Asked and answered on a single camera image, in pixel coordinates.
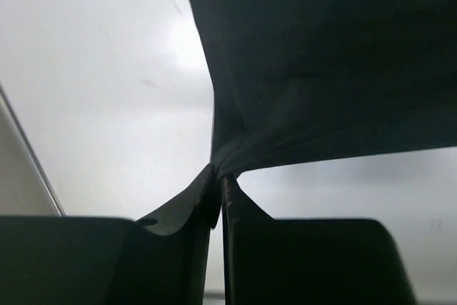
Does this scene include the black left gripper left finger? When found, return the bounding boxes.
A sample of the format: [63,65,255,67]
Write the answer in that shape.
[1,165,220,304]

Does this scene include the dark navy shorts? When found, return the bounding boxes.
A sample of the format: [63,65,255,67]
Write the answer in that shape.
[189,0,456,176]

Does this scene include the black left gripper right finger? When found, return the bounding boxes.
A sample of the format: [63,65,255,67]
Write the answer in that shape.
[221,176,416,304]

